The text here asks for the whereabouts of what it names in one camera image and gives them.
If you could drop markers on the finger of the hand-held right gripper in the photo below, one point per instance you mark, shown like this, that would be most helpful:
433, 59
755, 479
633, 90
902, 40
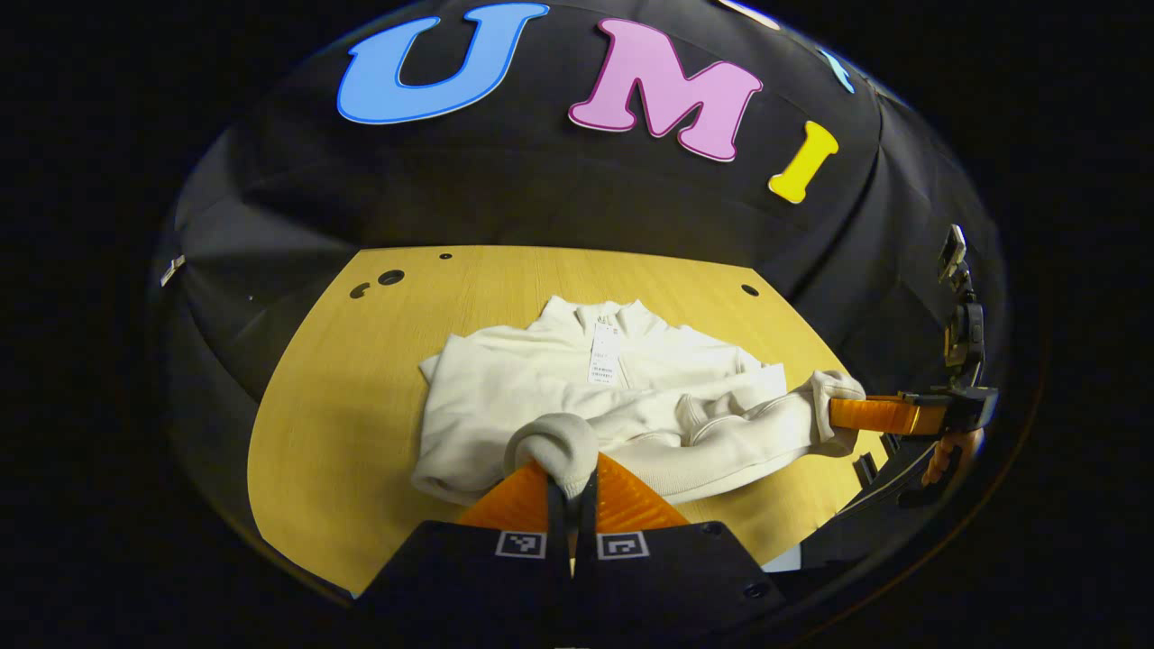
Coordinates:
874, 415

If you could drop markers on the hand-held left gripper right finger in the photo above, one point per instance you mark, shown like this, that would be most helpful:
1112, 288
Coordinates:
584, 523

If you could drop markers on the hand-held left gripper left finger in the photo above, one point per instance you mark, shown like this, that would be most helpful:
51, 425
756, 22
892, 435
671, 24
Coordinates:
557, 523

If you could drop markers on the white sweatshirt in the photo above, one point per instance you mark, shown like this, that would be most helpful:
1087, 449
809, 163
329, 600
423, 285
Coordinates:
505, 397

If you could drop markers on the black table edge clamp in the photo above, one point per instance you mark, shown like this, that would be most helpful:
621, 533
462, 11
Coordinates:
892, 443
865, 470

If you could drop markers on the black backdrop cloth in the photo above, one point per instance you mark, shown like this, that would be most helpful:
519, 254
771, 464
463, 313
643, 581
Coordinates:
541, 180

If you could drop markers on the white cloth clip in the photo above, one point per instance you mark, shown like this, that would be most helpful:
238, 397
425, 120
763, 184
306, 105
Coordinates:
171, 270

